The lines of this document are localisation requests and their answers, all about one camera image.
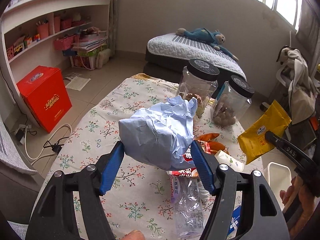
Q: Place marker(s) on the long orange peel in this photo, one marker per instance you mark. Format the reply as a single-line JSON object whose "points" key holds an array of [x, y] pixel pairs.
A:
{"points": [[217, 148]]}

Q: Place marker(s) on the light blue paper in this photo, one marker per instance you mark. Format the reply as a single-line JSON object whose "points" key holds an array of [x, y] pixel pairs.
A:
{"points": [[155, 130]]}

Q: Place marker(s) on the white curved bookshelf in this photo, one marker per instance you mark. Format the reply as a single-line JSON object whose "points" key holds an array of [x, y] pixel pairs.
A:
{"points": [[22, 12]]}

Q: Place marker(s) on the pink pen holder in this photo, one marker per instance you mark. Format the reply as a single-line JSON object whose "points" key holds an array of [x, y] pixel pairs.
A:
{"points": [[43, 31]]}

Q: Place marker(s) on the yellow snack packet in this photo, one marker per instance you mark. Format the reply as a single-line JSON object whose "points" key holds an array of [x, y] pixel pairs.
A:
{"points": [[262, 130]]}

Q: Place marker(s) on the stack of papers and books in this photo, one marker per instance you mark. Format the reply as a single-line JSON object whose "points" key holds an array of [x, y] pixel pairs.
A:
{"points": [[90, 41]]}

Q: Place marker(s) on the person's right hand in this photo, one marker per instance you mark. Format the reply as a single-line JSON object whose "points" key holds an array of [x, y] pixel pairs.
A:
{"points": [[303, 205]]}

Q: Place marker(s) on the floral tablecloth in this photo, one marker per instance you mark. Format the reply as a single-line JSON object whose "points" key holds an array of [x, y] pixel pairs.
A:
{"points": [[112, 110]]}

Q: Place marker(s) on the white plastic bin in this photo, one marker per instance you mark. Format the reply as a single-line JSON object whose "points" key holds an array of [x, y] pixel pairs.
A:
{"points": [[277, 180]]}

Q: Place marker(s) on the clear jar with round nuts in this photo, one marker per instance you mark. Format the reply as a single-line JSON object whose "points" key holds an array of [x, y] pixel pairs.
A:
{"points": [[232, 105]]}

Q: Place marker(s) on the pink lattice basket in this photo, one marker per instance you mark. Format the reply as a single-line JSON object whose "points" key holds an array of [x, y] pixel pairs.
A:
{"points": [[64, 42]]}

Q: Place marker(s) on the red cardboard box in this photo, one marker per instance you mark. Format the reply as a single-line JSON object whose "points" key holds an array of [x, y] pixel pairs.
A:
{"points": [[45, 97]]}

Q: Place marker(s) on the person's left hand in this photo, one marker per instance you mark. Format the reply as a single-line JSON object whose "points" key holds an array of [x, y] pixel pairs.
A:
{"points": [[134, 235]]}

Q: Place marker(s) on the clear jar with brown chunks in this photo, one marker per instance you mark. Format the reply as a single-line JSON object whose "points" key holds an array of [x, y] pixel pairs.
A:
{"points": [[195, 85]]}

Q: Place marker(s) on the small pink basket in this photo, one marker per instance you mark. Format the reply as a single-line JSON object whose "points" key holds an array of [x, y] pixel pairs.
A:
{"points": [[66, 23]]}

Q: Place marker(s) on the grey fabric seat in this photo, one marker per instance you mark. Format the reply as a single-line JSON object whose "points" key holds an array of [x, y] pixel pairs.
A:
{"points": [[15, 150]]}

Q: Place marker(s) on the tall pink bin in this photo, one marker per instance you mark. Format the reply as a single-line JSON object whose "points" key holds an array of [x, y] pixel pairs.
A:
{"points": [[57, 23]]}

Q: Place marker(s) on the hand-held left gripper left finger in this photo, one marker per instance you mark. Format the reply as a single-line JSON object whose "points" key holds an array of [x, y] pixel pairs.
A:
{"points": [[112, 166]]}

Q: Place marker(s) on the small orange peel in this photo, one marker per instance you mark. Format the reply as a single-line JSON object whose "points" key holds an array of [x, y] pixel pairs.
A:
{"points": [[208, 136]]}

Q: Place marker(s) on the patterned grey curtain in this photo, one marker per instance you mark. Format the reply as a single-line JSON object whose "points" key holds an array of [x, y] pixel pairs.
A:
{"points": [[310, 25], [113, 17]]}

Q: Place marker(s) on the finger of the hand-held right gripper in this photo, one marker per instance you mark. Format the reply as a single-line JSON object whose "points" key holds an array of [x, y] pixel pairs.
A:
{"points": [[287, 147]]}

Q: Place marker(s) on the grey mattress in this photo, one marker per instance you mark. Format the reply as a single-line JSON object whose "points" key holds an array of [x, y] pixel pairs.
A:
{"points": [[172, 47]]}

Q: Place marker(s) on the red snack wrapper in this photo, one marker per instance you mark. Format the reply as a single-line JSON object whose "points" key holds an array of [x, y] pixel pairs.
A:
{"points": [[186, 173]]}

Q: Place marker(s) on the white power strip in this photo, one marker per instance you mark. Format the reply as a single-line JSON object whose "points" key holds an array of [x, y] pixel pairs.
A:
{"points": [[23, 132]]}

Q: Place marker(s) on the beige blanket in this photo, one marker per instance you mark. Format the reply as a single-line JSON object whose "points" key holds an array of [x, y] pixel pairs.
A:
{"points": [[300, 80]]}

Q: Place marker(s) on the colourful toy boxes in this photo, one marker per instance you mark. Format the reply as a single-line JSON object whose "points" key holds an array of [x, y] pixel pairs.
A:
{"points": [[22, 46]]}

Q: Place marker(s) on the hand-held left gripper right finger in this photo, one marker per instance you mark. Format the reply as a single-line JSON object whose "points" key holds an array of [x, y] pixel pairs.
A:
{"points": [[202, 166]]}

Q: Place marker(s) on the blue white wrapper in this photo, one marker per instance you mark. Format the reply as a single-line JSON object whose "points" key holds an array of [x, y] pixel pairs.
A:
{"points": [[235, 217]]}

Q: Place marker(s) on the white office chair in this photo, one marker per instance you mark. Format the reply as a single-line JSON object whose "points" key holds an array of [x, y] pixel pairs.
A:
{"points": [[264, 106]]}

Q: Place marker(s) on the paper sheet on floor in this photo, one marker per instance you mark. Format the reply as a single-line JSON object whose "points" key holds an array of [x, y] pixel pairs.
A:
{"points": [[78, 83]]}

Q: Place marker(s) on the blue plush monkey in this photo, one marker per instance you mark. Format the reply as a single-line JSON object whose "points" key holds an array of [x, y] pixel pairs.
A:
{"points": [[202, 35]]}

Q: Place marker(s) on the crushed clear plastic bottle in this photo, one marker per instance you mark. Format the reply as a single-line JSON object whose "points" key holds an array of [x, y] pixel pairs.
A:
{"points": [[187, 205]]}

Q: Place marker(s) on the white paper cup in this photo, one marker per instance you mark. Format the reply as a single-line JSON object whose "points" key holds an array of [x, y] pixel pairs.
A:
{"points": [[230, 161]]}

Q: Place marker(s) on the blue white carton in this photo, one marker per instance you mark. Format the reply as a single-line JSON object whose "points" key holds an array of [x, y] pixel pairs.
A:
{"points": [[223, 90]]}

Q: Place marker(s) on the cream cloth bag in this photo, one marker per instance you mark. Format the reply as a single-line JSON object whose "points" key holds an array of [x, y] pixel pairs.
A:
{"points": [[103, 58]]}

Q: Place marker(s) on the dark bed base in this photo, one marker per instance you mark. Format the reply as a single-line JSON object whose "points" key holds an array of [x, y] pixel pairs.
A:
{"points": [[160, 66]]}

